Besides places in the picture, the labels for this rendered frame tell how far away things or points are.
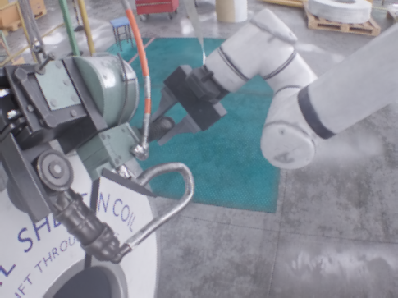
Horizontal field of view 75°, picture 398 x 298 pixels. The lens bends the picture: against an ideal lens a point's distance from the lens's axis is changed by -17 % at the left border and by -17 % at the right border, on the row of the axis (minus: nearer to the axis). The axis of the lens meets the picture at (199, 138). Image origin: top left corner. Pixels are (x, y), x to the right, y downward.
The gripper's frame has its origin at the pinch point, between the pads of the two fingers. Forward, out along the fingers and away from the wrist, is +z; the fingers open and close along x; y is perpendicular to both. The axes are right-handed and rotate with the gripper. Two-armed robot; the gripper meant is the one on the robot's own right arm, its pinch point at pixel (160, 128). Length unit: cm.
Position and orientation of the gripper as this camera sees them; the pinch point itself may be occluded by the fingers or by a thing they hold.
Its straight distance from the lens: 67.1
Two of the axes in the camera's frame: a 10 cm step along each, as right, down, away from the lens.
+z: -7.1, 5.7, 4.2
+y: 3.4, -2.4, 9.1
